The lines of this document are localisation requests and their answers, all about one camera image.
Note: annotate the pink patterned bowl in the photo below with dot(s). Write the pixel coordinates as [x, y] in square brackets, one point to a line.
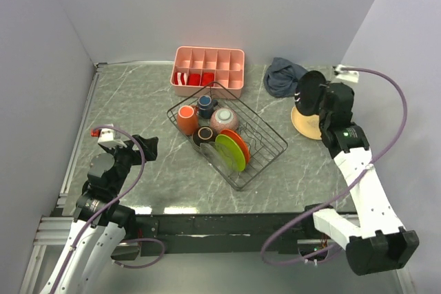
[224, 118]

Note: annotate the grey crumpled cloth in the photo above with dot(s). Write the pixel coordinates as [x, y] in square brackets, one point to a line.
[282, 76]

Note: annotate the black bowl gold rim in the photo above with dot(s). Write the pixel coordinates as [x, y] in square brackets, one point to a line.
[204, 134]

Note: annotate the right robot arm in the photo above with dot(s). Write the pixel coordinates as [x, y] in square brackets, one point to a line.
[380, 242]

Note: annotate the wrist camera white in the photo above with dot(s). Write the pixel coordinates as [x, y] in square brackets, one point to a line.
[108, 138]
[346, 74]

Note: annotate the orange plate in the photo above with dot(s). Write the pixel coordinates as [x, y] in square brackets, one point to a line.
[239, 141]

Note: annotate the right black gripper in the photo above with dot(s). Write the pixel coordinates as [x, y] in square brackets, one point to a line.
[324, 89]

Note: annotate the black plate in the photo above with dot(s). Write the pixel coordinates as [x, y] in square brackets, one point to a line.
[308, 92]

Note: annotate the clear glass plate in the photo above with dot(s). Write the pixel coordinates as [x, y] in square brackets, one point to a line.
[211, 154]
[221, 160]

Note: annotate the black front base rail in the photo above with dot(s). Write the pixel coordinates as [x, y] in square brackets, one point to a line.
[212, 233]

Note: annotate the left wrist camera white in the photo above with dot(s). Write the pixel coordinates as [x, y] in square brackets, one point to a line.
[108, 138]

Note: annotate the red white striped roll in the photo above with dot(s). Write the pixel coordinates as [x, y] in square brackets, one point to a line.
[181, 78]

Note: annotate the pink compartment organizer box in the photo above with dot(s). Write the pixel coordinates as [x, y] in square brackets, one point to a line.
[228, 66]

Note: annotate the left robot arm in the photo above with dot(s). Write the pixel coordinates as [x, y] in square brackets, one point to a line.
[100, 222]

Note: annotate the dark blue cup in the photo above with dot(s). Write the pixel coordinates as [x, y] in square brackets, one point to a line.
[206, 105]

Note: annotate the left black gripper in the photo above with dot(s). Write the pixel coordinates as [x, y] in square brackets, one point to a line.
[135, 153]

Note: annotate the tan wooden plate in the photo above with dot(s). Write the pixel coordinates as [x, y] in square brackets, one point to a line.
[307, 126]

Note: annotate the lime green plate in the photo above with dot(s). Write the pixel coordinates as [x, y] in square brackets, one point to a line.
[233, 150]

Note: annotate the red roll middle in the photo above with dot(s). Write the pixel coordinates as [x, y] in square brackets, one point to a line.
[194, 79]

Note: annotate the red roll right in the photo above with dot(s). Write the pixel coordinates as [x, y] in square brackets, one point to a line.
[207, 79]

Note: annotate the orange mug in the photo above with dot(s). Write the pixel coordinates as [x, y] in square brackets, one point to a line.
[187, 119]

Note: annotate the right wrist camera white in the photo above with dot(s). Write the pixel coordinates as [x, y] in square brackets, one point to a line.
[346, 74]

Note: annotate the black wire dish rack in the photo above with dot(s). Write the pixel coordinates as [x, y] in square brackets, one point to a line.
[264, 143]

